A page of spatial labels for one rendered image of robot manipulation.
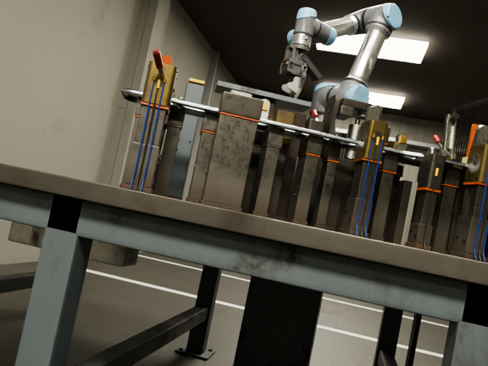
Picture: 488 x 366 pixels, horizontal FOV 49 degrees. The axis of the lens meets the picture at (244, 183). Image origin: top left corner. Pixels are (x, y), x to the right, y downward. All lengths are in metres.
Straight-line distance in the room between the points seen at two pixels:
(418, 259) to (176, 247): 0.47
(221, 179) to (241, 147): 0.11
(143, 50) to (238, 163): 3.89
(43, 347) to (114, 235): 0.28
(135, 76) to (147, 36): 0.40
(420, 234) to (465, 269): 0.68
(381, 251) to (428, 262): 0.08
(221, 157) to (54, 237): 0.55
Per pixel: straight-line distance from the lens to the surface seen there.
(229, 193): 1.55
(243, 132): 1.56
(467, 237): 1.74
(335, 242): 1.03
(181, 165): 2.05
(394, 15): 2.54
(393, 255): 1.03
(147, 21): 5.45
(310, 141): 1.75
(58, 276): 1.23
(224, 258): 1.10
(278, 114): 1.92
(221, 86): 2.08
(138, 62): 5.35
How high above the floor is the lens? 0.70
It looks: 3 degrees up
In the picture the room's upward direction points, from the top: 12 degrees clockwise
